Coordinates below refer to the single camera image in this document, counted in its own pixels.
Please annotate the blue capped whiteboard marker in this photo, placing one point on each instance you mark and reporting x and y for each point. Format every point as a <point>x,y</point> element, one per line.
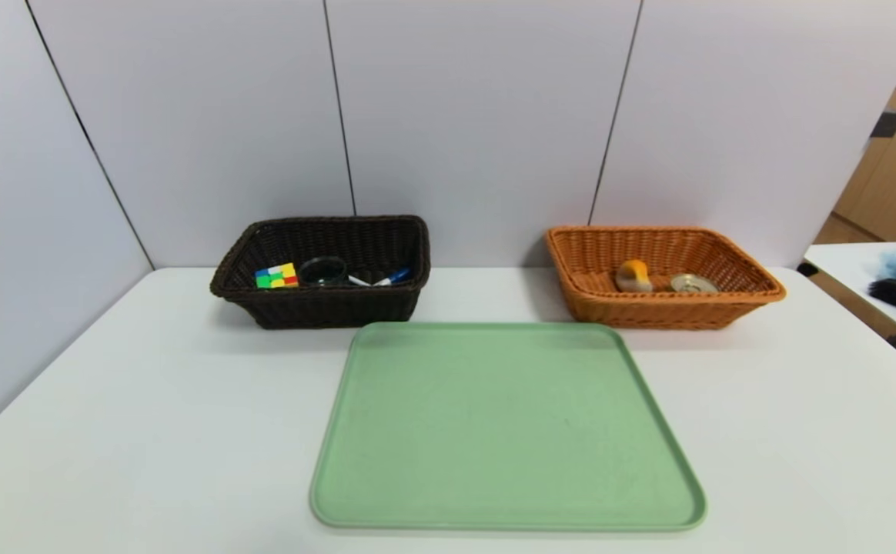
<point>396,276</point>

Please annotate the thin white pen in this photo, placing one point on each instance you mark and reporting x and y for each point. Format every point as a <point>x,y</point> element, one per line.
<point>359,281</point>

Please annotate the glass cup with black holder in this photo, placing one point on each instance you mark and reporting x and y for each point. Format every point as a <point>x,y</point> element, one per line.
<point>323,271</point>

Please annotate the colourful puzzle cube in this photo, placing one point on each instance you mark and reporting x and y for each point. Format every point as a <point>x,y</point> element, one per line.
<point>276,276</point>

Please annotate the white bun with orange top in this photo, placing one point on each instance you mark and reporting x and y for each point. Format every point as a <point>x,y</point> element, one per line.
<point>633,276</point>

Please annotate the gold lid food can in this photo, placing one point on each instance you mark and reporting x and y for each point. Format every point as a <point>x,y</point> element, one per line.
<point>694,283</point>

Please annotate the dark brown wicker basket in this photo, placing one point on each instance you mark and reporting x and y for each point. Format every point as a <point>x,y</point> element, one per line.
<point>317,308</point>

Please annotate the orange wicker basket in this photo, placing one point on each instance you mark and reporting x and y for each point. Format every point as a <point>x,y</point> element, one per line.
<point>648,312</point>

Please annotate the light green plastic tray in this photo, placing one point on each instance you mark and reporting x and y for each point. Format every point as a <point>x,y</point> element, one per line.
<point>509,431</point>

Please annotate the white side table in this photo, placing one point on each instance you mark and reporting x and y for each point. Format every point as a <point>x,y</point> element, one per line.
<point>848,273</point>

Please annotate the wooden cabinet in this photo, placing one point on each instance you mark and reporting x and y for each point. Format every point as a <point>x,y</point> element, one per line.
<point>890,185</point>

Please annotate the dark grey wall box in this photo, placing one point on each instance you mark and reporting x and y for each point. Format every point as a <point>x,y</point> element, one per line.
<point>887,125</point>

